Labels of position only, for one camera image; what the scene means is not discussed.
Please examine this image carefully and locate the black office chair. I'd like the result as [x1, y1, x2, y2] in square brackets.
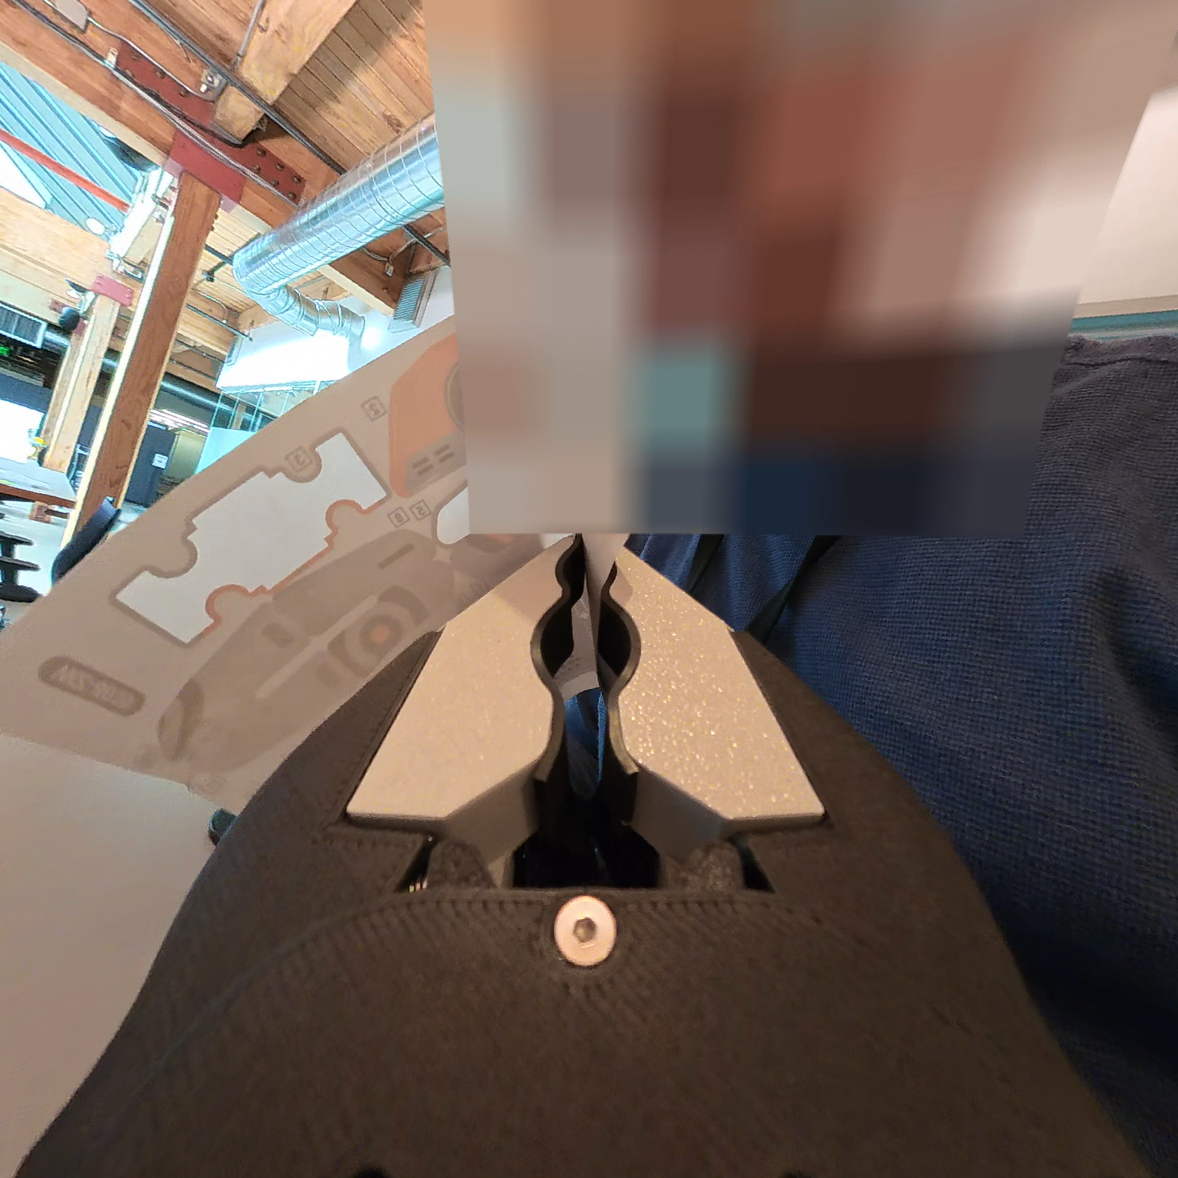
[51, 498, 123, 584]
[0, 528, 42, 606]

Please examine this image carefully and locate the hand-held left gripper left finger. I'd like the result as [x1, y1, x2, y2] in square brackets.
[346, 535, 591, 888]

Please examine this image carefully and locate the silver ventilation duct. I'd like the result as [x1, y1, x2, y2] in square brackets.
[231, 116, 441, 337]

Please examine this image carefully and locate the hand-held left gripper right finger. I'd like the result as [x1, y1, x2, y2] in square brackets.
[589, 533, 827, 886]

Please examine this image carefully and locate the brown far desk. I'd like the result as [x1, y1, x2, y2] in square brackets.
[0, 460, 79, 526]

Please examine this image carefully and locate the robot sticker sheet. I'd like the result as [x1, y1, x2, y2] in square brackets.
[0, 314, 629, 807]

